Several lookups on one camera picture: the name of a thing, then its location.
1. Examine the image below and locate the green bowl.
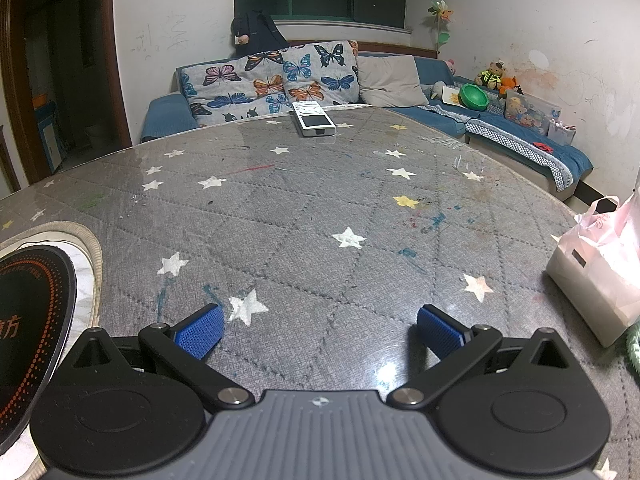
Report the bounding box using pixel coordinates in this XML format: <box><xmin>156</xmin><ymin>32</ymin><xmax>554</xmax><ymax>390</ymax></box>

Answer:
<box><xmin>458</xmin><ymin>83</ymin><xmax>491</xmax><ymax>111</ymax></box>

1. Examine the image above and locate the patterned sofa cover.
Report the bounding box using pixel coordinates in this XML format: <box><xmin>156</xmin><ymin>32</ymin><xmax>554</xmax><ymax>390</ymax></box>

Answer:
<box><xmin>464</xmin><ymin>114</ymin><xmax>577</xmax><ymax>192</ymax></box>

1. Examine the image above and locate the round black induction cooktop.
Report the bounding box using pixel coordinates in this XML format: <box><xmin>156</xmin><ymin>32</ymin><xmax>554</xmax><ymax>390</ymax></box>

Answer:
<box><xmin>0</xmin><ymin>221</ymin><xmax>107</xmax><ymax>480</ymax></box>

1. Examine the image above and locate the butterfly cushion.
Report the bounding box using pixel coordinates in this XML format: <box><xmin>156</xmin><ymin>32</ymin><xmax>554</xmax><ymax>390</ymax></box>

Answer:
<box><xmin>281</xmin><ymin>40</ymin><xmax>362</xmax><ymax>109</ymax></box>
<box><xmin>177</xmin><ymin>54</ymin><xmax>290</xmax><ymax>129</ymax></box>

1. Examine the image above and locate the dark backpack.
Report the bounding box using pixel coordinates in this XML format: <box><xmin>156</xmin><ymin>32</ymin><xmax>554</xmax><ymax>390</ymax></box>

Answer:
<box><xmin>230</xmin><ymin>9</ymin><xmax>289</xmax><ymax>59</ymax></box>

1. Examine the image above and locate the beige pillow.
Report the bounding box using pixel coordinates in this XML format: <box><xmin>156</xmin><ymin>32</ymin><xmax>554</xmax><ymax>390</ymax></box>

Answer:
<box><xmin>357</xmin><ymin>54</ymin><xmax>437</xmax><ymax>109</ymax></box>

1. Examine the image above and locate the teddy bear toy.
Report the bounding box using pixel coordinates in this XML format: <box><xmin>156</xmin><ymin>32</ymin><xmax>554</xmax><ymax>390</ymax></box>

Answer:
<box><xmin>475</xmin><ymin>59</ymin><xmax>507</xmax><ymax>89</ymax></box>

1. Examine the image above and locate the pinwheel flower toy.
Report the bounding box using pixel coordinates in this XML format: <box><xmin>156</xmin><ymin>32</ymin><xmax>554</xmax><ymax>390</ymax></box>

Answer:
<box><xmin>427</xmin><ymin>2</ymin><xmax>457</xmax><ymax>57</ymax></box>

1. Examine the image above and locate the blue sofa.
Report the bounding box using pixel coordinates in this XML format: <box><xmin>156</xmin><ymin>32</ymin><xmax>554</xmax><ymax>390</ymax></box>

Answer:
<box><xmin>140</xmin><ymin>40</ymin><xmax>594</xmax><ymax>196</ymax></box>

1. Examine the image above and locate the grey star-quilted desktop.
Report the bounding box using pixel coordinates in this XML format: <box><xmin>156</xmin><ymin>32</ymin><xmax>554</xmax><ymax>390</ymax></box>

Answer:
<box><xmin>0</xmin><ymin>109</ymin><xmax>640</xmax><ymax>480</ymax></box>

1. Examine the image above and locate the pink plastic bag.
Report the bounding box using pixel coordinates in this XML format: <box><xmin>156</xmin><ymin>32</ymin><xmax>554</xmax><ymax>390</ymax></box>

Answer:
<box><xmin>545</xmin><ymin>194</ymin><xmax>640</xmax><ymax>349</ymax></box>

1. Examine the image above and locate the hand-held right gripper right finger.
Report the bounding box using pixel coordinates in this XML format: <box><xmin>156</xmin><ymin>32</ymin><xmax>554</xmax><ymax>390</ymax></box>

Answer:
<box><xmin>386</xmin><ymin>304</ymin><xmax>575</xmax><ymax>410</ymax></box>

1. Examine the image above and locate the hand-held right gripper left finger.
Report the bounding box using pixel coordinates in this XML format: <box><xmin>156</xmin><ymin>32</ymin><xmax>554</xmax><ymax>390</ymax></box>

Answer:
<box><xmin>65</xmin><ymin>303</ymin><xmax>256</xmax><ymax>415</ymax></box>

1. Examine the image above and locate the wooden door frame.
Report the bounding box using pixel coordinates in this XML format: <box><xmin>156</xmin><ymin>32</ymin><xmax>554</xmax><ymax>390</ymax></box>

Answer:
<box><xmin>0</xmin><ymin>0</ymin><xmax>132</xmax><ymax>188</ymax></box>

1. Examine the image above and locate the white remote control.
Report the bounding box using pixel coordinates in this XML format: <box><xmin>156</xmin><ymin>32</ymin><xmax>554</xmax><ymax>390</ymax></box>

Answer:
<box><xmin>291</xmin><ymin>101</ymin><xmax>339</xmax><ymax>139</ymax></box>

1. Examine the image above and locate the clear storage box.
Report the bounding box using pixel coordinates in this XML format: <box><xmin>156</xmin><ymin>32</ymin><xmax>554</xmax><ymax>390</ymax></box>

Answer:
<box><xmin>504</xmin><ymin>90</ymin><xmax>562</xmax><ymax>136</ymax></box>

